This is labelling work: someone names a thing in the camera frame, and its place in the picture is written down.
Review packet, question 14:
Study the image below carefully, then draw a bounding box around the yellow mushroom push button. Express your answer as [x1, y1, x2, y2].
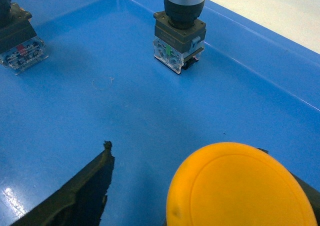
[166, 142, 318, 225]

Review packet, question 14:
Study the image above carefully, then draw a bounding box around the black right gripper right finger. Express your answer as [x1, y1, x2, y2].
[257, 148, 320, 226]

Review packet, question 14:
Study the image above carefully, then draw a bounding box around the blue plastic tray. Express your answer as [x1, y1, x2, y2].
[0, 0, 320, 225]

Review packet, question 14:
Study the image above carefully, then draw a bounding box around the green mushroom push button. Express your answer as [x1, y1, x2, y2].
[153, 0, 207, 74]

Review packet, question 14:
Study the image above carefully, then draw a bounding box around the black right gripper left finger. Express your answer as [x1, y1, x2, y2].
[12, 141, 115, 225]

